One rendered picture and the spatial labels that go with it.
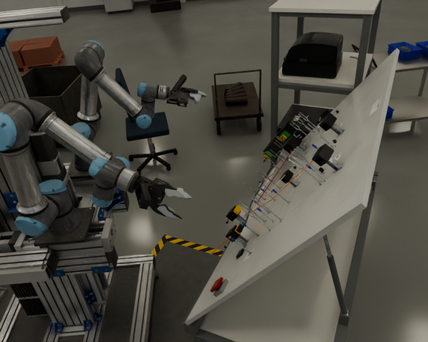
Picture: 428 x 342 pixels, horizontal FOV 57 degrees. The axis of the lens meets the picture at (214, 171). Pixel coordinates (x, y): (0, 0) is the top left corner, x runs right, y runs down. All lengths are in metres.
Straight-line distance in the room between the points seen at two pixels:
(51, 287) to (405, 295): 2.29
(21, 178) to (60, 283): 1.01
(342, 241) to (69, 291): 1.55
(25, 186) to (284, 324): 1.19
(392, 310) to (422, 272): 0.44
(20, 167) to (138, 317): 1.41
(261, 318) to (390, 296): 1.40
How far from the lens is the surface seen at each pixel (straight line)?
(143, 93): 2.13
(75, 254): 1.95
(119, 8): 11.49
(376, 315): 2.94
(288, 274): 2.00
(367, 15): 2.09
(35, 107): 1.55
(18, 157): 1.53
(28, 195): 1.62
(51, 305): 2.61
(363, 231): 1.98
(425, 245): 3.48
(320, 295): 1.94
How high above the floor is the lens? 2.33
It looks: 35 degrees down
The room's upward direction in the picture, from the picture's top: 5 degrees counter-clockwise
